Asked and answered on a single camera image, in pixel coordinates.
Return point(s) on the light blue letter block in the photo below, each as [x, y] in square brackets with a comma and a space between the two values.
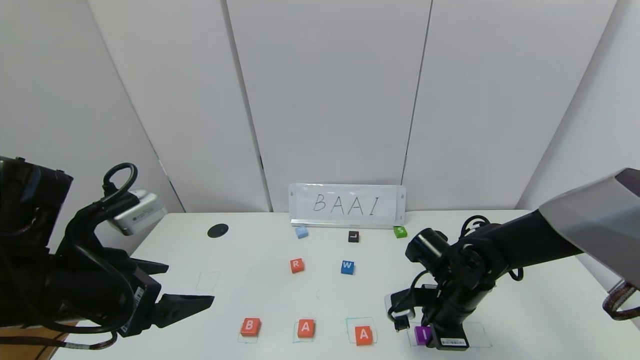
[301, 232]

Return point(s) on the orange letter B block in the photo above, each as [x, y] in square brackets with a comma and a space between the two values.
[250, 327]

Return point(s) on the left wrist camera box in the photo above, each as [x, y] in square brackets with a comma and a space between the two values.
[137, 212]

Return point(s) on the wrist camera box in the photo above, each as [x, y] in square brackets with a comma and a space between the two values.
[137, 212]
[400, 305]

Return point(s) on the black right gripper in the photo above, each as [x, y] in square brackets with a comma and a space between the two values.
[452, 342]

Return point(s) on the orange letter A block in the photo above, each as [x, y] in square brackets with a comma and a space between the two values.
[305, 328]
[363, 335]

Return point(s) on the black letter L block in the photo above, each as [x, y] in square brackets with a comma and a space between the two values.
[353, 236]

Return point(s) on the black round table grommet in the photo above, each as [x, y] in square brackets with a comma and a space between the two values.
[218, 230]

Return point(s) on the blue letter W block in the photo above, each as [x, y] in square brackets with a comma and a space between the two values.
[347, 267]

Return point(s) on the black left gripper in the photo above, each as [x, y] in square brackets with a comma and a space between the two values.
[141, 301]

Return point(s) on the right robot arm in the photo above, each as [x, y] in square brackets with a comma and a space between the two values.
[550, 240]

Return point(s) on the white BAAI sign holder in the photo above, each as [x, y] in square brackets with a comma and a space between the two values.
[347, 205]

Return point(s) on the green letter S block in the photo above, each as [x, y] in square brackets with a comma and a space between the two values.
[399, 231]

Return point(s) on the orange letter R block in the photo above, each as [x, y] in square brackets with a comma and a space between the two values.
[297, 265]

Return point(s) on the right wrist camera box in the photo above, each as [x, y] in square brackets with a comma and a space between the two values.
[400, 305]

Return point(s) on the purple letter I block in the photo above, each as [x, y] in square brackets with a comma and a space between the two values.
[421, 335]

